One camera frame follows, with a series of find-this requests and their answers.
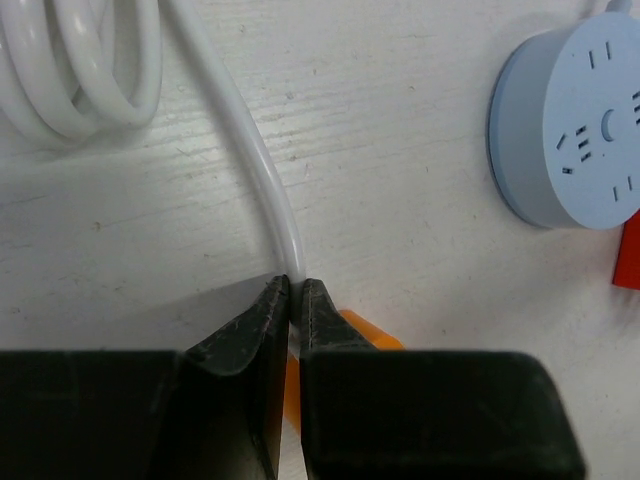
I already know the orange power strip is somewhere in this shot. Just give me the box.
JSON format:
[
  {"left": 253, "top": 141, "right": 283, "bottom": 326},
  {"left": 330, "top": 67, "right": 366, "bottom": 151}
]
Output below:
[{"left": 279, "top": 308, "right": 406, "bottom": 436}]

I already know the red cube socket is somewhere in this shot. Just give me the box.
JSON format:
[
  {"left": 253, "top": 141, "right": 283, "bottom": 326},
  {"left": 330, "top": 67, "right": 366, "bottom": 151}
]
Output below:
[{"left": 612, "top": 211, "right": 640, "bottom": 291}]

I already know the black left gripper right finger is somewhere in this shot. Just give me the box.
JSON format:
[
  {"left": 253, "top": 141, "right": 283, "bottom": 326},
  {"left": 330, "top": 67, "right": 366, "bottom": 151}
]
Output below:
[{"left": 299, "top": 279, "right": 586, "bottom": 479}]

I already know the light blue round socket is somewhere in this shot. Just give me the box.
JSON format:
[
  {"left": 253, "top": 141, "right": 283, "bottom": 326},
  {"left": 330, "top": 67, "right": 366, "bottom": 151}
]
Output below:
[{"left": 487, "top": 1, "right": 639, "bottom": 230}]

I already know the white power strip cable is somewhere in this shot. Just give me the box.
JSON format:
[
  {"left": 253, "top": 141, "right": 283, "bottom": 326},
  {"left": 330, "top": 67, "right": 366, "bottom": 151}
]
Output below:
[{"left": 0, "top": 0, "right": 307, "bottom": 361}]

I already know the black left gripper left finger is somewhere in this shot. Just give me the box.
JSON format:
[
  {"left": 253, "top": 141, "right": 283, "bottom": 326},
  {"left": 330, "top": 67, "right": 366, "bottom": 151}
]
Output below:
[{"left": 1, "top": 275, "right": 291, "bottom": 479}]

